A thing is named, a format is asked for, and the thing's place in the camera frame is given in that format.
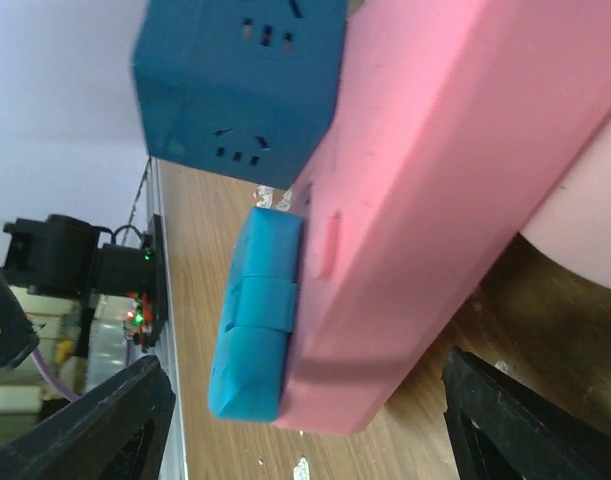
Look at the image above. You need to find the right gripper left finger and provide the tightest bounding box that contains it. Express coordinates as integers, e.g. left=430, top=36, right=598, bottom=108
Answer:
left=0, top=355, right=176, bottom=479

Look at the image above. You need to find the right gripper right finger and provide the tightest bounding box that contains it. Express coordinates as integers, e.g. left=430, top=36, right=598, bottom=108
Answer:
left=442, top=347, right=611, bottom=479

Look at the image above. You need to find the light blue plug adapter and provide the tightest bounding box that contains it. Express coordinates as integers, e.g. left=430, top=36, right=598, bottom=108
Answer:
left=208, top=207, right=302, bottom=423

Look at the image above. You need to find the pink power strip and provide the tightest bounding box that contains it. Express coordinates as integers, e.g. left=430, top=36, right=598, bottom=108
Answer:
left=276, top=1, right=611, bottom=435

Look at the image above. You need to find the dark blue cube socket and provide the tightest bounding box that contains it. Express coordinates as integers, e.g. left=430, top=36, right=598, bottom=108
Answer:
left=132, top=0, right=347, bottom=189

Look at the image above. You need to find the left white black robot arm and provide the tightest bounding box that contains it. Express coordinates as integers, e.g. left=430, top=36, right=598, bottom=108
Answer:
left=0, top=214, right=164, bottom=369

